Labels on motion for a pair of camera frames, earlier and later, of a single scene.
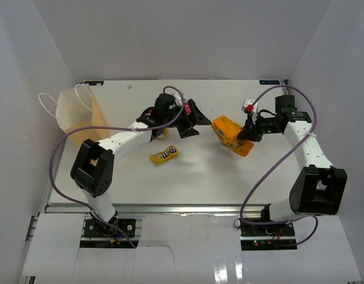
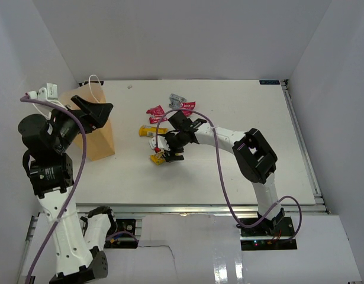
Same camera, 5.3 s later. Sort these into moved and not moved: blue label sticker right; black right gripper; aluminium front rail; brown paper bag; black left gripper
Moved: black right gripper; black left gripper; brown paper bag
Not moved: aluminium front rail; blue label sticker right
